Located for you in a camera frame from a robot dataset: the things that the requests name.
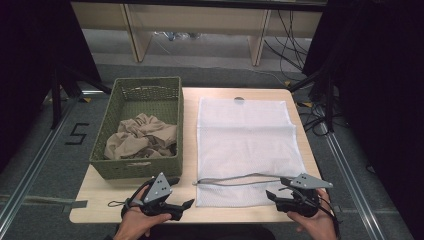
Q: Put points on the clear plastic wrapping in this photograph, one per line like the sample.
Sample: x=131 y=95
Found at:
x=176 y=35

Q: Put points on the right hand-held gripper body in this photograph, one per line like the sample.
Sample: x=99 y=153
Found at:
x=305 y=196

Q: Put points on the grey tape strip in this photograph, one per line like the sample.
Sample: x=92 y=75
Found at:
x=50 y=201

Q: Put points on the person's dark clothing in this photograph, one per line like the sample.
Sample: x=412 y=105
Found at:
x=206 y=234

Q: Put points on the beige cloth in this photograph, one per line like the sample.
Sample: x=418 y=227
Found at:
x=140 y=136

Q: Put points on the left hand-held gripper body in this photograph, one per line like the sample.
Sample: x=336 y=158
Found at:
x=158 y=190

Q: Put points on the black metal stand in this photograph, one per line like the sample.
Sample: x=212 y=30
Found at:
x=328 y=100
x=56 y=96

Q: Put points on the person's right hand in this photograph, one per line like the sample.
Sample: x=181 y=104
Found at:
x=316 y=225

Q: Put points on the round grey table grommet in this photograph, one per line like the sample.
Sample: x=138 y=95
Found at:
x=239 y=98

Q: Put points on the black curtain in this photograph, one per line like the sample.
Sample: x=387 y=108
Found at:
x=33 y=50
x=383 y=83

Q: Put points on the metal floor rail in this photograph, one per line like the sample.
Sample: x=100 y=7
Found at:
x=30 y=170
x=353 y=186

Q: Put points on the white mesh laundry bag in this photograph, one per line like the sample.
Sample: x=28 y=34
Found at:
x=246 y=140

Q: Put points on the green woven basket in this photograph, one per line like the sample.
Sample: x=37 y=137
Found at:
x=143 y=168

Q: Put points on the person's left hand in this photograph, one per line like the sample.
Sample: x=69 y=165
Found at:
x=136 y=223

